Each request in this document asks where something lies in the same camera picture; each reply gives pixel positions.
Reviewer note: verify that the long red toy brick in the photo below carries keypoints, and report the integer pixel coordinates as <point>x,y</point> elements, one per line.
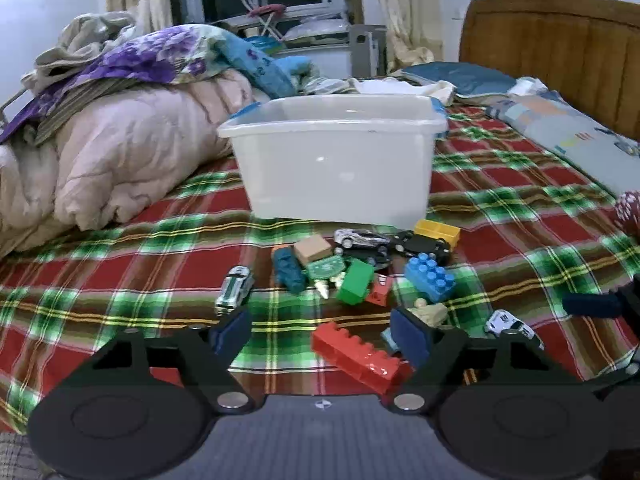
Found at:
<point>350,352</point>

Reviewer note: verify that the brown toy block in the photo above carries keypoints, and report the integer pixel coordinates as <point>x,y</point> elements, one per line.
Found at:
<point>312,250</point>

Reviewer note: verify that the green toy brick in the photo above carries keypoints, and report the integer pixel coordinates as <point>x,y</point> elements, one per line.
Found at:
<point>355,282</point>

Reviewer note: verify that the pink quilt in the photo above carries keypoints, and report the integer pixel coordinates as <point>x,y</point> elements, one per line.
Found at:
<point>125,160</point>

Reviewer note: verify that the yellow toy brick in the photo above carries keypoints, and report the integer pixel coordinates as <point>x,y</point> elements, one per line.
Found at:
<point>437,232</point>

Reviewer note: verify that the small red toy brick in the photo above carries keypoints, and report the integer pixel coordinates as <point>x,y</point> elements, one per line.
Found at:
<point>380,292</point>

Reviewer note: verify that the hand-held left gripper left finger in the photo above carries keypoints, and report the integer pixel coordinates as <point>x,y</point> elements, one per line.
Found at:
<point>232,332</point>

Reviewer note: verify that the black toy car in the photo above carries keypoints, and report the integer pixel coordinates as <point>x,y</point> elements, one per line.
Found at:
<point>417,246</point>

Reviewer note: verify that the light blue blanket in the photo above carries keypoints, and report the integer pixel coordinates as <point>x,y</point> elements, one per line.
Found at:
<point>297,67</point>

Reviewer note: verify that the dark teal toy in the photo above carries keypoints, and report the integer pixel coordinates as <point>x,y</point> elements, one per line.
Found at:
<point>289,270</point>

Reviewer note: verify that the red patterned cloth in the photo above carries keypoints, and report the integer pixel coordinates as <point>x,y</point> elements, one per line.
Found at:
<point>629,212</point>

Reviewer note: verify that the white pillow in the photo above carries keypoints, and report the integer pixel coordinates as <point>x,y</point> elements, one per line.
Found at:
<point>315,30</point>

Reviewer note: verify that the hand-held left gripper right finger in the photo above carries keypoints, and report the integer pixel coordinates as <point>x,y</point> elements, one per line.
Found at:
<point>410,337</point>

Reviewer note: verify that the green patterned toy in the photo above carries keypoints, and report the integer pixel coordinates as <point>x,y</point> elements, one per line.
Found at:
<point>325,266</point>

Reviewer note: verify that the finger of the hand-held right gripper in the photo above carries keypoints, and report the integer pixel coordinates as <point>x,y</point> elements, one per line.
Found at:
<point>590,305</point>
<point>617,376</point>

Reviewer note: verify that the metal rail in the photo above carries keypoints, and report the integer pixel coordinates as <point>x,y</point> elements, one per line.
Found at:
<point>12,100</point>

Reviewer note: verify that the beige toy figure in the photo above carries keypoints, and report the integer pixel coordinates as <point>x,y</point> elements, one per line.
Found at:
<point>435,314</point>

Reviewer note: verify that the silver green toy car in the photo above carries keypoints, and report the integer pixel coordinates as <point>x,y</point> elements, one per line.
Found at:
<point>235,287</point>

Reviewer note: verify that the white plastic container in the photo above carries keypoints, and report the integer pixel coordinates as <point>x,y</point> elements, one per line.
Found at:
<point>330,160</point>

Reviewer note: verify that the red green plaid bed sheet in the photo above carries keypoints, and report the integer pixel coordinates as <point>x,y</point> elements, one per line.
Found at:
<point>500,220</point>

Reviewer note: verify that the blue pillow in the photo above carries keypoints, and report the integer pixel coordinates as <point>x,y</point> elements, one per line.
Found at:
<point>455,77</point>

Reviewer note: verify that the wooden headboard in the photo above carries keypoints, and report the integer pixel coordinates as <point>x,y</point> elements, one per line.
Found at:
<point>550,40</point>

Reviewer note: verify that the beige crumpled cloth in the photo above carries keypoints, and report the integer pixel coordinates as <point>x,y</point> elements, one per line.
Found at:
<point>85,40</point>

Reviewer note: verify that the cream cloth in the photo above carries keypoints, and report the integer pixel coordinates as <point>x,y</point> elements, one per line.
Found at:
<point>440,91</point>

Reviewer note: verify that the white toy car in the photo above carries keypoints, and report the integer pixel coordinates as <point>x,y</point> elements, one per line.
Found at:
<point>510,325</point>

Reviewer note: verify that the light teal toy piece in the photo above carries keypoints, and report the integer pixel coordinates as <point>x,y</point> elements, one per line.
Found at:
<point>387,337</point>

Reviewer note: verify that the patchwork print pillow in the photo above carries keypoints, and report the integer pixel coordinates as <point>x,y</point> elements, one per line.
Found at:
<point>565,130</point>

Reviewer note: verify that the teal cushion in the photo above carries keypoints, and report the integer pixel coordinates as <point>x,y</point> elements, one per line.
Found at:
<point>262,42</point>

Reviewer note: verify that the grey panel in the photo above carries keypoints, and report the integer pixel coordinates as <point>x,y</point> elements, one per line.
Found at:
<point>367,50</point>

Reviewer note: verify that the white crumpled cloth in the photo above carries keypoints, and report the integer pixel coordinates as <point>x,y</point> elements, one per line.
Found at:
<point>527,85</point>

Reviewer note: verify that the purple and blue floral quilt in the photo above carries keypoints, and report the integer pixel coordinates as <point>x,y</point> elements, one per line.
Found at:
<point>150,55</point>

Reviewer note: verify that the blue toy brick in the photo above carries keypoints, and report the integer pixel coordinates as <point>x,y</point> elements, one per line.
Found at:
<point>430,280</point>

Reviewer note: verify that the grey striped cloth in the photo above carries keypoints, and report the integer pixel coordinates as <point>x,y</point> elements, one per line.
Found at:
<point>75,105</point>

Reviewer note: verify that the small white cloth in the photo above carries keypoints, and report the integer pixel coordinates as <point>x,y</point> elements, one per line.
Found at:
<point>382,86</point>

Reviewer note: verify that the folding chair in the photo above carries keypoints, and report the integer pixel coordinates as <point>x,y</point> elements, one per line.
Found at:
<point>265,12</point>

